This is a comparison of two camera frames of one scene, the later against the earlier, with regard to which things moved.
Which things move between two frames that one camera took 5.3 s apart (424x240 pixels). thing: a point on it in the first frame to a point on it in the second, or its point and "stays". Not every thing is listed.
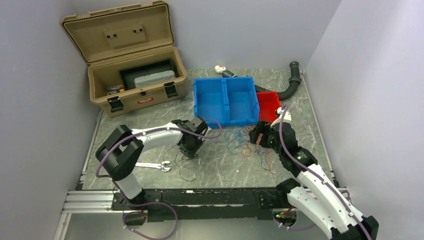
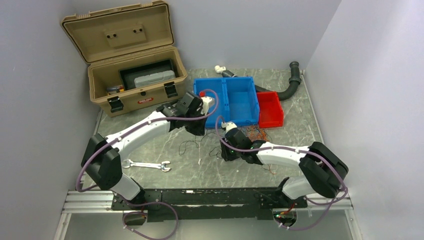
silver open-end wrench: [161, 166] stays
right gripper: [262, 127] to [225, 154]
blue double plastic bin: [224, 101] stays
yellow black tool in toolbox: [113, 90] stays
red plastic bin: [269, 101] stays
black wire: [179, 166] to [191, 141]
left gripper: [190, 154] to [199, 131]
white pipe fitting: [219, 69] stays
